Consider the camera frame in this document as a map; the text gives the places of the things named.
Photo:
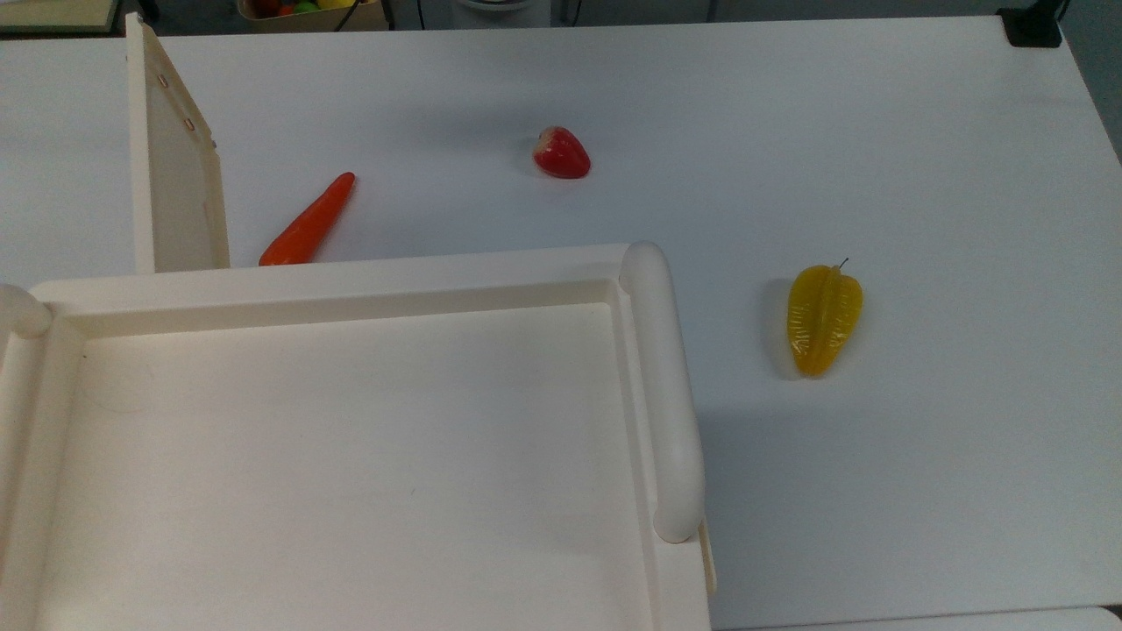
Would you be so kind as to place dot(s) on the cardboard box of toy fruit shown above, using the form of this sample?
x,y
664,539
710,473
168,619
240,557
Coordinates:
x,y
307,16

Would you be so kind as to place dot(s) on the black table clamp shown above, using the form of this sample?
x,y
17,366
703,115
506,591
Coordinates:
x,y
1033,26

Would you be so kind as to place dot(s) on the red toy strawberry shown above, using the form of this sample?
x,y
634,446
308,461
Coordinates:
x,y
561,154

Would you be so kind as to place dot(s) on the cream plastic cabinet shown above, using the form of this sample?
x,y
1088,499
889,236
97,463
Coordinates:
x,y
351,464

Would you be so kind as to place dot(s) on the yellow toy starfruit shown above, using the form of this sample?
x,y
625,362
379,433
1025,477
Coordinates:
x,y
822,321

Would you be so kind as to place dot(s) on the cream cabinet door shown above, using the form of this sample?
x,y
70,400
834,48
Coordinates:
x,y
175,188

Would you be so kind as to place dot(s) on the orange toy carrot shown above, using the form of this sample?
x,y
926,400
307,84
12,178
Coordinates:
x,y
307,227

